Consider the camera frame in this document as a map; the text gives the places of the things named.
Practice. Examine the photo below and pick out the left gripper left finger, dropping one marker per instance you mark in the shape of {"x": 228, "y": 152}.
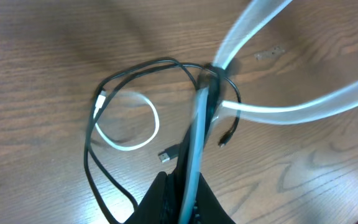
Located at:
{"x": 158, "y": 204}

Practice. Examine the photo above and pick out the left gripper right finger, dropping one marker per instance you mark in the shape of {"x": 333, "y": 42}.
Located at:
{"x": 207, "y": 209}

